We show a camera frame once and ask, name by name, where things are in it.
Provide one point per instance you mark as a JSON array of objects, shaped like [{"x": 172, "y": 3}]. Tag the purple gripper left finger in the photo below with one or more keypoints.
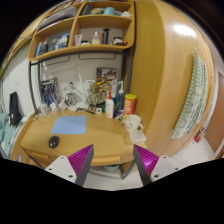
[{"x": 75, "y": 167}]

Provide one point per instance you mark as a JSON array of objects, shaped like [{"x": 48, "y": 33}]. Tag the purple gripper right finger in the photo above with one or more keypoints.
[{"x": 152, "y": 167}]

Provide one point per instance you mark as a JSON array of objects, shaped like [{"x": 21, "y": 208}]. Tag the black computer mouse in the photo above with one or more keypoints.
[{"x": 53, "y": 141}]

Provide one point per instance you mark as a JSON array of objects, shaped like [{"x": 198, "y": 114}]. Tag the blue mouse pad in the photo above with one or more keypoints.
[{"x": 70, "y": 125}]

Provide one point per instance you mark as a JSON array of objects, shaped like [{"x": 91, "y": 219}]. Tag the clear plastic container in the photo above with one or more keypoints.
[{"x": 137, "y": 136}]

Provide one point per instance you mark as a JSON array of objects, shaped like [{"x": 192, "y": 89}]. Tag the wooden desk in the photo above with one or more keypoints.
[{"x": 111, "y": 142}]

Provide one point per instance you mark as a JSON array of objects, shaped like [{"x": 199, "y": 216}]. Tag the white ceramic mug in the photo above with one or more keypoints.
[{"x": 133, "y": 123}]

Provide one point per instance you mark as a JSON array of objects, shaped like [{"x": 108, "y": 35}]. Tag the red yellow snack can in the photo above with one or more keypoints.
[{"x": 129, "y": 104}]

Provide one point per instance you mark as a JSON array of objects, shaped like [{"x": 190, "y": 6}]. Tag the white glue bottle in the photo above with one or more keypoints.
[{"x": 109, "y": 109}]

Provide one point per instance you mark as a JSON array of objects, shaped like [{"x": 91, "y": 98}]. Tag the green white hanging towel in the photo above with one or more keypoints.
[{"x": 195, "y": 102}]

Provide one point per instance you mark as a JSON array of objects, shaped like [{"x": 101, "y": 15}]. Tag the dark spray bottle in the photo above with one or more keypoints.
[{"x": 120, "y": 97}]

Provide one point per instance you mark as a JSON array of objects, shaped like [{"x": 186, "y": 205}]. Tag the wooden wardrobe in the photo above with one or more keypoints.
[{"x": 165, "y": 45}]

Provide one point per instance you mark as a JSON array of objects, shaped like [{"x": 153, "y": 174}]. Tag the black tall bottle on shelf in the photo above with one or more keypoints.
[{"x": 105, "y": 35}]

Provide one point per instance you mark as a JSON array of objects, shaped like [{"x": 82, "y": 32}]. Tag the wooden wall shelf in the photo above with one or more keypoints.
[{"x": 77, "y": 26}]

